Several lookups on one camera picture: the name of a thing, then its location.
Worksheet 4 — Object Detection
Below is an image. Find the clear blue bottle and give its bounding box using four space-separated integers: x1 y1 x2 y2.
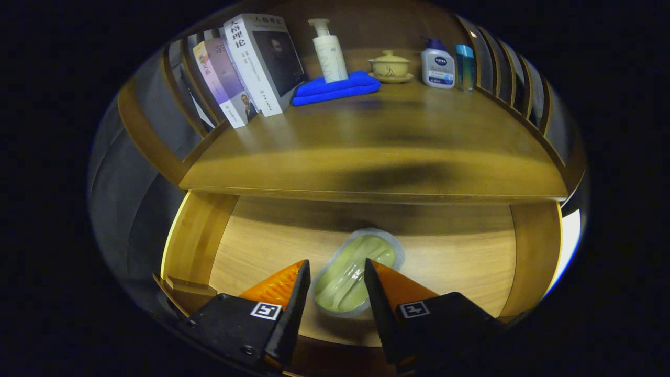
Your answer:
454 44 476 93

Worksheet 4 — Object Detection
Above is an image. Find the blue folded cloth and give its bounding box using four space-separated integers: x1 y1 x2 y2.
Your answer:
292 71 382 107

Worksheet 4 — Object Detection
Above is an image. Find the wooden drawer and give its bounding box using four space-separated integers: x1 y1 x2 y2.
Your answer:
153 190 566 375

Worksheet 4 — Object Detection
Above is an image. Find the purple book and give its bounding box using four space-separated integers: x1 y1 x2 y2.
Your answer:
192 38 258 129

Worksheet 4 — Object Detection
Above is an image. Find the wooden cabinet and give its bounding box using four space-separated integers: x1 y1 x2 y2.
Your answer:
116 0 589 205

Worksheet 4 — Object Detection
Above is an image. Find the yellow lidded teacup with saucer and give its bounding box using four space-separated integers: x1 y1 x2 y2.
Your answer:
367 50 414 84

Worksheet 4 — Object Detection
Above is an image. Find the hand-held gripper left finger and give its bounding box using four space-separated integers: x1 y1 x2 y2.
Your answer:
178 259 311 372

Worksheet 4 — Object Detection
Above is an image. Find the wooden countertop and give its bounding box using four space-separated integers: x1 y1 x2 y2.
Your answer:
179 50 570 205

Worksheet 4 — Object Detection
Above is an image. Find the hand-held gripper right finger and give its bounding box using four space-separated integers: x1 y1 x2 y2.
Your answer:
364 258 506 373

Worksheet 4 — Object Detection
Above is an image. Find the white appliance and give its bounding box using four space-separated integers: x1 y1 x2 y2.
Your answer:
544 209 582 299

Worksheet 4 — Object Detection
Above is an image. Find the white book with dark cover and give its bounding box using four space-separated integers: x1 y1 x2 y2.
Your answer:
224 13 307 117

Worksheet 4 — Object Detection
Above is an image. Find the white bottle with blue pump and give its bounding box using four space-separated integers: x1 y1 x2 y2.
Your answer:
420 37 456 90

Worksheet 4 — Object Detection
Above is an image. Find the green item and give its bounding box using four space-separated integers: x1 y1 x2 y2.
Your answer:
310 227 406 318

